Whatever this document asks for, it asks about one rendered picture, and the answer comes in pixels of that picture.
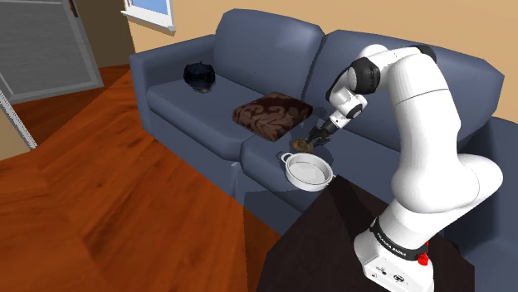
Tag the small brown round object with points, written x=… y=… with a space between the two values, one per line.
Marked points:
x=300 y=145

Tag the blue sofa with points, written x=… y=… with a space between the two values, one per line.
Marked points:
x=259 y=52

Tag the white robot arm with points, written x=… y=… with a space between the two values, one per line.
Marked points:
x=425 y=133

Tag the dark blue cap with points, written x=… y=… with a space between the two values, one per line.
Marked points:
x=198 y=75

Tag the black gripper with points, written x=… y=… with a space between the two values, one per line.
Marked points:
x=320 y=134

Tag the grey door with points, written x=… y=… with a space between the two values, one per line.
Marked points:
x=40 y=44

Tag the white framed window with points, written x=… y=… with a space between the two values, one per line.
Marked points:
x=151 y=12

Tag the brown patterned cushion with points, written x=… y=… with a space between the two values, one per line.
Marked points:
x=271 y=115

